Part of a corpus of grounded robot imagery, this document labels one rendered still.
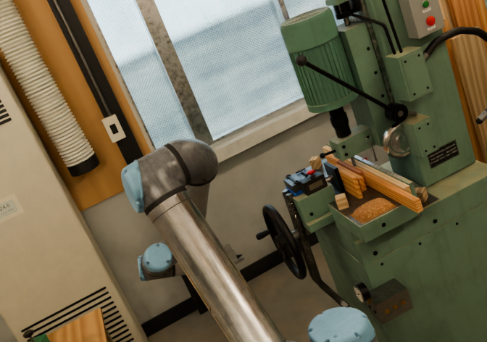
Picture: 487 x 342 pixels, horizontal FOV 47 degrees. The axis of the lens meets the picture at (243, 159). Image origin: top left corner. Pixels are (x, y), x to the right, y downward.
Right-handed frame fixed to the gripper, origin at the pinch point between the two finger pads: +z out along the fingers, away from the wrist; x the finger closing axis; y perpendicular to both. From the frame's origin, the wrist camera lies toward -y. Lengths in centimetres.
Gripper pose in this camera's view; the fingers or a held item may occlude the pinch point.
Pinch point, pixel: (239, 259)
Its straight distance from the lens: 210.7
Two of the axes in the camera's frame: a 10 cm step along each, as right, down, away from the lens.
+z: 9.6, -1.0, 2.7
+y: -0.3, -9.7, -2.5
